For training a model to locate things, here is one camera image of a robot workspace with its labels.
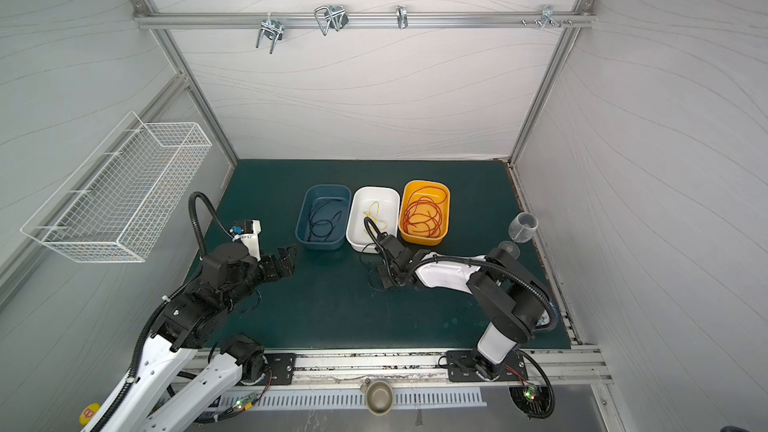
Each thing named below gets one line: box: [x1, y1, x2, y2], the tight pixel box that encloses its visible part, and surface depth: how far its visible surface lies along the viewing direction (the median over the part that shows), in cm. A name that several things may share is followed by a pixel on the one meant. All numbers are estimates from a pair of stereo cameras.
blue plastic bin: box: [296, 184, 351, 249], surface depth 103 cm
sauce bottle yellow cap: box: [79, 403, 101, 426], surface depth 54 cm
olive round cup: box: [360, 380, 394, 416], surface depth 70 cm
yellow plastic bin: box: [398, 180, 450, 247], surface depth 106 cm
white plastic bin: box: [346, 186, 401, 254], surface depth 104 cm
